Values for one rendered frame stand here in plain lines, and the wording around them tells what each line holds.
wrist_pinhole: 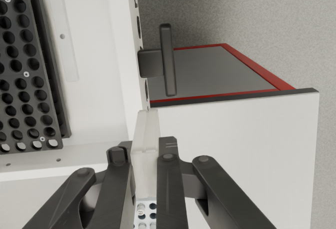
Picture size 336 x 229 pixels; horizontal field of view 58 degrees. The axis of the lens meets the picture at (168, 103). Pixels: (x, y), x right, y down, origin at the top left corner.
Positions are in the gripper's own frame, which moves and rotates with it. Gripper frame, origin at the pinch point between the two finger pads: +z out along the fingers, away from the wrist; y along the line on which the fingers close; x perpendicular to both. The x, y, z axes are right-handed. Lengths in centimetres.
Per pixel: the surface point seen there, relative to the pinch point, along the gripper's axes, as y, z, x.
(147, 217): -3.7, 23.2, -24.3
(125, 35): -1.7, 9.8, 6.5
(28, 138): -14.1, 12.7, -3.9
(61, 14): -9.4, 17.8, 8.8
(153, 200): -2.2, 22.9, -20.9
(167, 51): 2.0, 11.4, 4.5
